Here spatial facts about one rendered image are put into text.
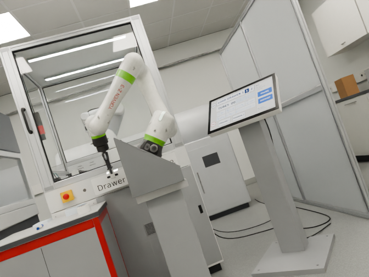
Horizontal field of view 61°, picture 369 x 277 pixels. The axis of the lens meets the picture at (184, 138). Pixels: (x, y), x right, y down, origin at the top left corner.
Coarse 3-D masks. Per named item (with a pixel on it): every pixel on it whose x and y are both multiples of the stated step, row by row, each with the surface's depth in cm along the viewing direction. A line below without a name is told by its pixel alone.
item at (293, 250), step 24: (264, 120) 218; (264, 144) 209; (264, 168) 212; (264, 192) 214; (288, 192) 213; (288, 216) 208; (288, 240) 210; (312, 240) 217; (264, 264) 207; (288, 264) 195; (312, 264) 185
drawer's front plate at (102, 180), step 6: (108, 174) 212; (120, 174) 213; (96, 180) 210; (102, 180) 211; (108, 180) 211; (114, 180) 212; (120, 180) 213; (126, 180) 213; (96, 186) 210; (108, 186) 211; (114, 186) 212; (120, 186) 212; (96, 192) 209; (102, 192) 210
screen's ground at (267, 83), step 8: (264, 80) 211; (256, 88) 211; (264, 88) 207; (272, 88) 202; (240, 96) 217; (256, 96) 207; (264, 96) 203; (216, 104) 228; (224, 104) 223; (256, 104) 204; (264, 104) 199; (272, 104) 195; (216, 112) 224; (240, 112) 209; (248, 112) 205; (256, 112) 200; (216, 128) 215
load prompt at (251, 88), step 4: (248, 88) 216; (252, 88) 214; (236, 92) 222; (240, 92) 219; (244, 92) 216; (248, 92) 214; (228, 96) 225; (232, 96) 222; (236, 96) 220; (220, 100) 228; (224, 100) 226; (228, 100) 223
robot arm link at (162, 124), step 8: (160, 112) 176; (152, 120) 177; (160, 120) 175; (168, 120) 176; (152, 128) 175; (160, 128) 174; (168, 128) 177; (144, 136) 178; (152, 136) 174; (160, 136) 174; (168, 136) 180; (160, 144) 176
